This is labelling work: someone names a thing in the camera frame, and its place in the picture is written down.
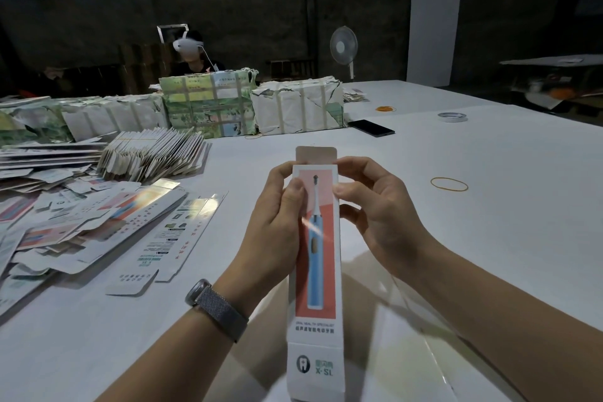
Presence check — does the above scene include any person's left hand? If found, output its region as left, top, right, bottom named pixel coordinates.
left=219, top=161, right=309, bottom=315

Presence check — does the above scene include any person's right hand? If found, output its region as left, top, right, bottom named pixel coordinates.
left=332, top=156, right=439, bottom=280

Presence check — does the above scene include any toothbrush carton box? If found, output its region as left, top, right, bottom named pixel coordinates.
left=286, top=145, right=346, bottom=402

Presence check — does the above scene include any fanned stack of white cartons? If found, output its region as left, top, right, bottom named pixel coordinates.
left=97, top=128, right=210, bottom=183

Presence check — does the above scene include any pile of cartons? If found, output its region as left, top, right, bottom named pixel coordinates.
left=0, top=128, right=225, bottom=318

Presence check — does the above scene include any person's right forearm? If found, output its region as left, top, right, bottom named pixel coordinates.
left=405, top=244, right=603, bottom=402

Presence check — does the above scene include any thin tan rubber band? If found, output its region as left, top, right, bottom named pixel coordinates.
left=430, top=177, right=469, bottom=193

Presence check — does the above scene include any grey band wristwatch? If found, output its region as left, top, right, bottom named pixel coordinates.
left=185, top=278, right=250, bottom=344

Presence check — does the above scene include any black smartphone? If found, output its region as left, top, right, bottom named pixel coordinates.
left=347, top=119, right=397, bottom=138

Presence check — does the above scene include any green printed wrapped bundle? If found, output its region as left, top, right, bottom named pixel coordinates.
left=158, top=68, right=259, bottom=140

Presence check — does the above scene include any dark wooden chair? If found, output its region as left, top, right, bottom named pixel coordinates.
left=266, top=58, right=315, bottom=80

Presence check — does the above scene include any white standing fan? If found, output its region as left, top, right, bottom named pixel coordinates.
left=330, top=26, right=360, bottom=80

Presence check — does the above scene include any white board panel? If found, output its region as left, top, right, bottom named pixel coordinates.
left=406, top=0, right=464, bottom=88

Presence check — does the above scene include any cluttered side table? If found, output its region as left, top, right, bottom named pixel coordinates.
left=500, top=54, right=603, bottom=120

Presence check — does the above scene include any stack of brown cartons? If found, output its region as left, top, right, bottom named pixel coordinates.
left=117, top=41, right=175, bottom=95

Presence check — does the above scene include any row of white wrapped bundles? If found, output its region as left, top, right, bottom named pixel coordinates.
left=0, top=94, right=169, bottom=146

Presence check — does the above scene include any white strapped wrapped bundle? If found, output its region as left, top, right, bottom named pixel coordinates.
left=251, top=77, right=346, bottom=136

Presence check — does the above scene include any white head-mounted camera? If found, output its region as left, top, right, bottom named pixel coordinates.
left=156, top=24, right=205, bottom=63

